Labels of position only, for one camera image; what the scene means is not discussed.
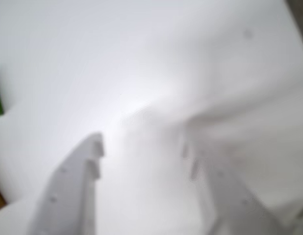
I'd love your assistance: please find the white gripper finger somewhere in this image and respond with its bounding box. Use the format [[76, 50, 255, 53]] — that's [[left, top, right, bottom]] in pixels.
[[25, 132, 105, 235], [182, 137, 289, 235]]

